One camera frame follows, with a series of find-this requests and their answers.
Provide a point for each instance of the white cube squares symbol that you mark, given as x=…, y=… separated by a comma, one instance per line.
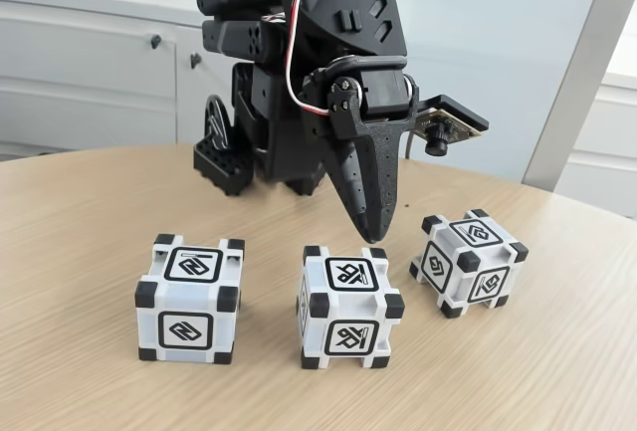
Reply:
x=448, y=247

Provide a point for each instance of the white cube lamp symbol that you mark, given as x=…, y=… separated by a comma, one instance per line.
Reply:
x=348, y=301

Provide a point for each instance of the black perforated table clamp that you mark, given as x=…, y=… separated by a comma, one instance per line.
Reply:
x=301, y=187

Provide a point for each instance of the black table clamp with wheel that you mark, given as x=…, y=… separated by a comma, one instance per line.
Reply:
x=216, y=122

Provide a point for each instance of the grey metal pillar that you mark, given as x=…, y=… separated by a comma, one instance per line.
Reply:
x=572, y=77

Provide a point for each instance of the black cabinet key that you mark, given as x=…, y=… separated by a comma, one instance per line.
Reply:
x=195, y=60
x=156, y=41

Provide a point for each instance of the white cube diamond loop symbol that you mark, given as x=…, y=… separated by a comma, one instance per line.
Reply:
x=186, y=301

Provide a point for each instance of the white drawer cabinet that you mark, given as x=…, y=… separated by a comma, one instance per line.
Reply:
x=607, y=152

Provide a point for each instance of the camera module on black bracket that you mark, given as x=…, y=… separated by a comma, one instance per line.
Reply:
x=437, y=142

